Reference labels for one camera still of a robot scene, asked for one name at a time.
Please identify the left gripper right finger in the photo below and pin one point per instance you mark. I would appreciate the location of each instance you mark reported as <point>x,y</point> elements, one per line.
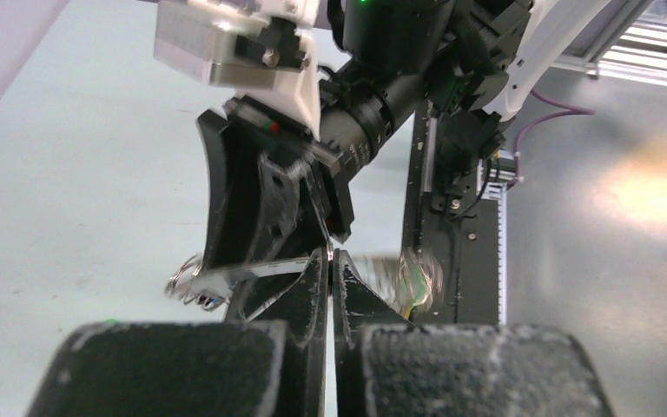
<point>388,366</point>

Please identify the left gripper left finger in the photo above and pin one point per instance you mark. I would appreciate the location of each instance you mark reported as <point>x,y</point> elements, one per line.
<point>269,364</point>

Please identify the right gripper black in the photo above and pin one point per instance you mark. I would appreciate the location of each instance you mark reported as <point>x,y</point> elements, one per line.
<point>275,192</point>

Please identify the grey toothed keyring disc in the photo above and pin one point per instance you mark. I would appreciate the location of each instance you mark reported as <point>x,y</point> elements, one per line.
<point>405,282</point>

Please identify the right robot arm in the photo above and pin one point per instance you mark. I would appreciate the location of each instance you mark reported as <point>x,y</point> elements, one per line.
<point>476,59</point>

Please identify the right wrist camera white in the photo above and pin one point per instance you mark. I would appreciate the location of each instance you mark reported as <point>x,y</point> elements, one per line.
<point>262,49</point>

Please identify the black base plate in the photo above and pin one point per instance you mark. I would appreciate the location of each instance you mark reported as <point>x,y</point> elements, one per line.
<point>458,234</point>

